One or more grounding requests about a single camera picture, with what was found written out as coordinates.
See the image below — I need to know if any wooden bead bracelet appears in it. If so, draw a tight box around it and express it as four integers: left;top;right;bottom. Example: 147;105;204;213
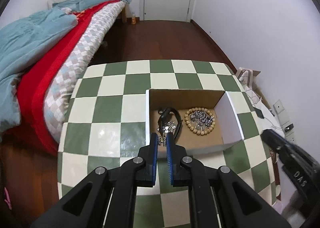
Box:
184;107;216;137

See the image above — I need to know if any thick silver chain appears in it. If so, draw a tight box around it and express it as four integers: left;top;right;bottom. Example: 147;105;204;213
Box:
189;109;213;130

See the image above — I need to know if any silver crystal bracelet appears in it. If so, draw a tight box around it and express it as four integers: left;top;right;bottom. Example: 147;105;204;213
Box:
156;120;177;134

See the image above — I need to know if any black smart band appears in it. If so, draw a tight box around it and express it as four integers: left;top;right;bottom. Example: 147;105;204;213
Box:
157;107;183;147

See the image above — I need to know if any white patterned cloth bag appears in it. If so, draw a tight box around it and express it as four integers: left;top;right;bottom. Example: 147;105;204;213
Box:
236;67;284;137

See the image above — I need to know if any black charger plug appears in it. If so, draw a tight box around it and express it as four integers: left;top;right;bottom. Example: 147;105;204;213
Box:
284;123;294;133

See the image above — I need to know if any smartphone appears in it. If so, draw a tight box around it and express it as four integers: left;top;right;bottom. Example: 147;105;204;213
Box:
254;108;264;119

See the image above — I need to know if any white cardboard box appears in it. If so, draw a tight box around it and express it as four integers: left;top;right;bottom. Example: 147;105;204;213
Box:
146;89;245;155

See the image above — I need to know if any green white checkered tablecloth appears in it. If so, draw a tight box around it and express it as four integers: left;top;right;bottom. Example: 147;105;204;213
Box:
56;59;282;228

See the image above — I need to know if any checkered mattress sheet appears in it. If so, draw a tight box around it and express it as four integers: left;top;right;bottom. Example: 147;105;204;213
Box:
43;0;125;143

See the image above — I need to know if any red bed cover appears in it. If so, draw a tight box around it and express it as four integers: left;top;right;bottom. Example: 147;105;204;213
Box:
1;1;111;155

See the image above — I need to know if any teal blanket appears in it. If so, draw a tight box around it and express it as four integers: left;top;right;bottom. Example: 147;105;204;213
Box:
1;0;131;132

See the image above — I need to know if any orange bottle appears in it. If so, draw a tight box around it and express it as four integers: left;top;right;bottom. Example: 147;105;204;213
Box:
131;13;137;25

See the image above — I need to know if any wall socket strip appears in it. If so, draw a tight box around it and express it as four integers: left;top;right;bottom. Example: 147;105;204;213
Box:
273;100;296;143

